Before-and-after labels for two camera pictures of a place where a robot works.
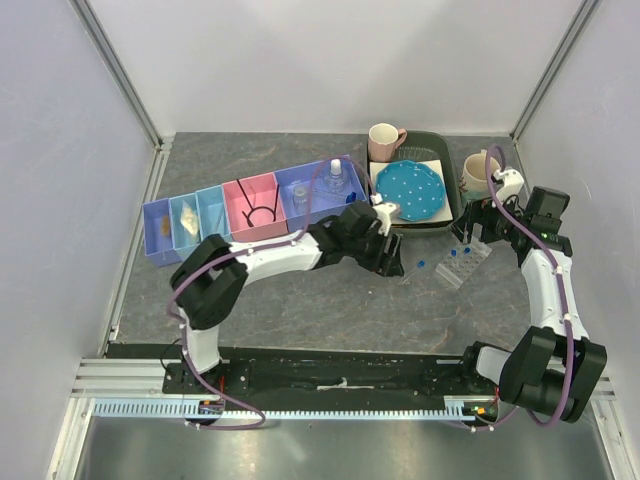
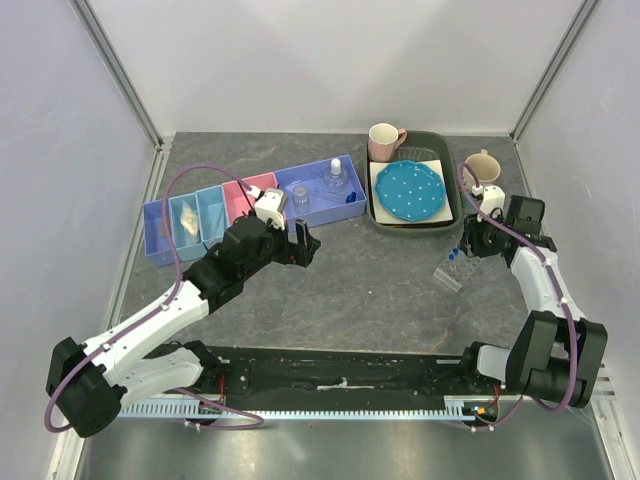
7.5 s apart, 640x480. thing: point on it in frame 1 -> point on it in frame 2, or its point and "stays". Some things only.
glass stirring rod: [219, 219] stays
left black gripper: [388, 265] -> [300, 253]
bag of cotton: [189, 218] stays
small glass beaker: [300, 199] stays
